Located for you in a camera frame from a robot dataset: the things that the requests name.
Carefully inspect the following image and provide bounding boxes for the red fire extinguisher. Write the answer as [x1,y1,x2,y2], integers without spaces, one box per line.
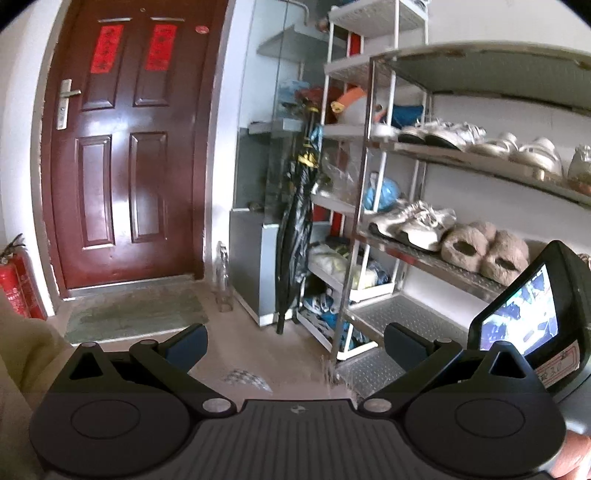
[14,244,48,321]
[0,233,24,320]

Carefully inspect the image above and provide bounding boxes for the red-brown entrance door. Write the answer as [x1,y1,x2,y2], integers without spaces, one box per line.
[41,0,228,298]

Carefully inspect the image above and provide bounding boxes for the blue plastic bag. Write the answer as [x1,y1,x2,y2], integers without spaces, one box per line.
[362,175,399,213]

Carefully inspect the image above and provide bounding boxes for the stainless steel shoe rack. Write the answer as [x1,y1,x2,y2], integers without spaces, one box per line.
[330,41,591,402]

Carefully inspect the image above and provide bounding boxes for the blue white shoes pile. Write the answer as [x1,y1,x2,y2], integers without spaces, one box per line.
[302,294,356,352]

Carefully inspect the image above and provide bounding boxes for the black folded umbrella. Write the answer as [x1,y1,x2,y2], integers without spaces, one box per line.
[274,106,319,335]

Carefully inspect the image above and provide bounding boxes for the person's left hand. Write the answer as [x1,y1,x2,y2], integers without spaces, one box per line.
[551,431,591,480]

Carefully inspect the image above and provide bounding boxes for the clear plastic bags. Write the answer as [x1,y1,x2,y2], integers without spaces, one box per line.
[314,150,363,201]

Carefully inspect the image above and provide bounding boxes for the white shoe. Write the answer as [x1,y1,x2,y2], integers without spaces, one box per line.
[567,144,591,185]

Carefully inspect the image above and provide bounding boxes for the orange white helmet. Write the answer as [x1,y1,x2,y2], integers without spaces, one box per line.
[329,87,386,126]

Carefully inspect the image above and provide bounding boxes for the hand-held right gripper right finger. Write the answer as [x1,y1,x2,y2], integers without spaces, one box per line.
[359,320,541,418]

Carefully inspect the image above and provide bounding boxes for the grey-green doormat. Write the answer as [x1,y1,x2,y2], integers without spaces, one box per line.
[62,286,211,346]

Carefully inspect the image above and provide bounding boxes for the blue cloth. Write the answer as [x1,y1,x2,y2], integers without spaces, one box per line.
[392,105,424,129]

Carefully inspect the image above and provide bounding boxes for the white beige laced sneaker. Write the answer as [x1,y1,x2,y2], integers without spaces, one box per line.
[368,200,432,241]
[397,208,458,253]

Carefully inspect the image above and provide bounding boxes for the white yellow bag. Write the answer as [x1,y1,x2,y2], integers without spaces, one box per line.
[308,242,370,289]

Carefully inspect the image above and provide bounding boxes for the white sneaker dark sole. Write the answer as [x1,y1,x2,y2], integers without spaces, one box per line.
[422,121,488,152]
[397,121,444,145]

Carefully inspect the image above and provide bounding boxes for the glass wall shelf unit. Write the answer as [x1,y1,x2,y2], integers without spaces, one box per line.
[231,0,335,217]

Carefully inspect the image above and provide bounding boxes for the person's beige clothing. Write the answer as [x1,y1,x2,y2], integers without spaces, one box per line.
[0,291,75,480]

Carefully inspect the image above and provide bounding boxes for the red paper door banner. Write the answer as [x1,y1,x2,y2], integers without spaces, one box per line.
[90,24,125,75]
[145,23,178,73]

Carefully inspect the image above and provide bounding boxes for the clear glass bottle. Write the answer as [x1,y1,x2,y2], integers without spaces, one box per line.
[213,240,235,313]

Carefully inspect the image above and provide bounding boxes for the silver door handle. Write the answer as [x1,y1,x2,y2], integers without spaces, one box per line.
[55,78,82,131]

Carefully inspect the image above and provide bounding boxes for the white sandal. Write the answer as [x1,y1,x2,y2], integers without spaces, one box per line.
[471,132,520,160]
[510,137,564,178]

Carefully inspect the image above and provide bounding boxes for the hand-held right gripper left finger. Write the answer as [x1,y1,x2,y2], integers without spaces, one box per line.
[52,320,233,418]

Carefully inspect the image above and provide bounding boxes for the beige furry slipper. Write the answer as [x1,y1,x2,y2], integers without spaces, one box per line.
[440,222,498,278]
[480,230,532,287]

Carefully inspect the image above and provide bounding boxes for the grey cabinet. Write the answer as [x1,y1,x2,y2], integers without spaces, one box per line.
[228,207,289,328]

